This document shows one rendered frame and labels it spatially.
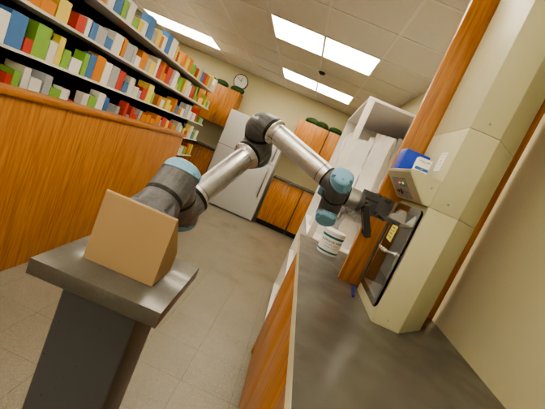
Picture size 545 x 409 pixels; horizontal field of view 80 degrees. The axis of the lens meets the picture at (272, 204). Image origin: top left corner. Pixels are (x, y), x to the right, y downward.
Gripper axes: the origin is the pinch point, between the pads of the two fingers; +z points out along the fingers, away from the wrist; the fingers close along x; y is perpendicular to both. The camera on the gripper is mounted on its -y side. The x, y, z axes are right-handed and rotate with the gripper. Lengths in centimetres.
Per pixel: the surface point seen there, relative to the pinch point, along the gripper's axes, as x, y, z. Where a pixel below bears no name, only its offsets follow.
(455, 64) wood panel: 33, 72, -1
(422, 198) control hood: -4.5, 12.0, -1.2
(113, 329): -51, -50, -71
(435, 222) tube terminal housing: -4.5, 6.0, 6.7
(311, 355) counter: -45, -37, -23
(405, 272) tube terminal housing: -4.6, -14.6, 5.4
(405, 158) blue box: 14.7, 24.9, -7.2
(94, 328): -51, -51, -75
